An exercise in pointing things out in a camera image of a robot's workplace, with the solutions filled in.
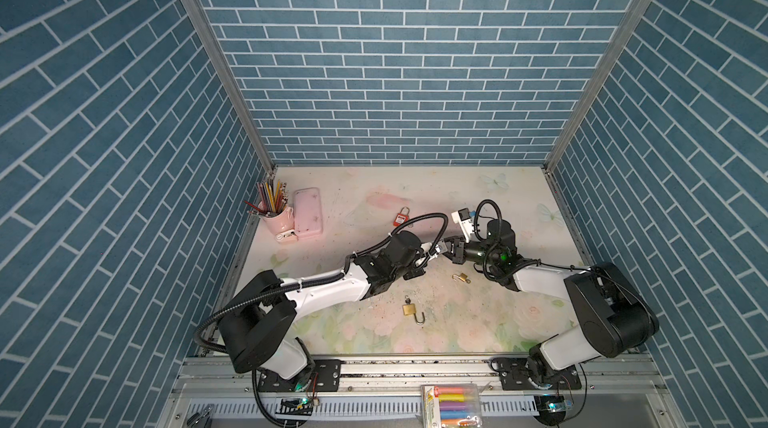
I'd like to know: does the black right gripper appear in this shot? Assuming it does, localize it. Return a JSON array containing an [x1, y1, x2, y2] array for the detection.
[[442, 237, 499, 269]]

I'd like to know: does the red padlock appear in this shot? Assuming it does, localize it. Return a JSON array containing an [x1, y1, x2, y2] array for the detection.
[[393, 207, 410, 227]]

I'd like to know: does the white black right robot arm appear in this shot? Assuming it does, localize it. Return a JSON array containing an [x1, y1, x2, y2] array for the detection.
[[442, 209, 659, 389]]

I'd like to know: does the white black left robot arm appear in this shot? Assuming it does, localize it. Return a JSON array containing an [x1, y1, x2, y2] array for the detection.
[[214, 231, 440, 385]]

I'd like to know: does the small brass padlock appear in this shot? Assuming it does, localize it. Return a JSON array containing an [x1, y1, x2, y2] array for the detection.
[[452, 273, 471, 284]]

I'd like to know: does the pink pencil case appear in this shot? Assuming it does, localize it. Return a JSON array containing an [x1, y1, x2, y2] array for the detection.
[[293, 187, 324, 241]]

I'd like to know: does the marker pen box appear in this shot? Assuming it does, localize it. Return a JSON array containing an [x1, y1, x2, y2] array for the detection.
[[421, 384, 483, 428]]

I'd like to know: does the pink pencil cup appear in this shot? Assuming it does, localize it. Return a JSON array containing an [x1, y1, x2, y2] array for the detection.
[[261, 206, 298, 244]]

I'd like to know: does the coloured pencils bundle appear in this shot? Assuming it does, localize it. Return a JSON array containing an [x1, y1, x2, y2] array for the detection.
[[243, 180, 288, 217]]

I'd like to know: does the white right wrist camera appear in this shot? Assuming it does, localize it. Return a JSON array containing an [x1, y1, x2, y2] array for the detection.
[[451, 208, 475, 242]]

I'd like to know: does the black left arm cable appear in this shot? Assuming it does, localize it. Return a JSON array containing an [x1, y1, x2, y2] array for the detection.
[[193, 212, 450, 428]]

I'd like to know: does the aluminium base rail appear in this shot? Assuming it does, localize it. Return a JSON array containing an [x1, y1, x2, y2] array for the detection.
[[158, 354, 684, 427]]

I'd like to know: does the aluminium corner post right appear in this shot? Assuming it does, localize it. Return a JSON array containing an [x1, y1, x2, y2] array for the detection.
[[543, 0, 653, 177]]

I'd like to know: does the aluminium corner post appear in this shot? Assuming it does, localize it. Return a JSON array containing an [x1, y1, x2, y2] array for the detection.
[[180, 0, 275, 177], [543, 0, 653, 177]]

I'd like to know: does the aluminium corner post left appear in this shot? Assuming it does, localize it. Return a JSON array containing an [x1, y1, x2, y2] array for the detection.
[[180, 0, 275, 177]]

